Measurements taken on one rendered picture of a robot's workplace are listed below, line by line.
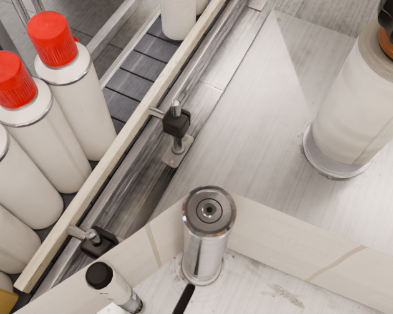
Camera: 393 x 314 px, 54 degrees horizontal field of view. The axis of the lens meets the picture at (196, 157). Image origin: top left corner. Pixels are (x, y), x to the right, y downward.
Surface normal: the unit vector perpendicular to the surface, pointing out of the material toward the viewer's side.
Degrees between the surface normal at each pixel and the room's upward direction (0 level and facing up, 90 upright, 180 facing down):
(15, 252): 90
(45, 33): 2
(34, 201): 90
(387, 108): 87
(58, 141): 90
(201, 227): 0
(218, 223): 0
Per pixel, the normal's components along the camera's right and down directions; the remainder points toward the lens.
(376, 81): -0.72, 0.62
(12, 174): 0.86, 0.46
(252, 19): 0.02, -0.45
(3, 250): 0.70, 0.64
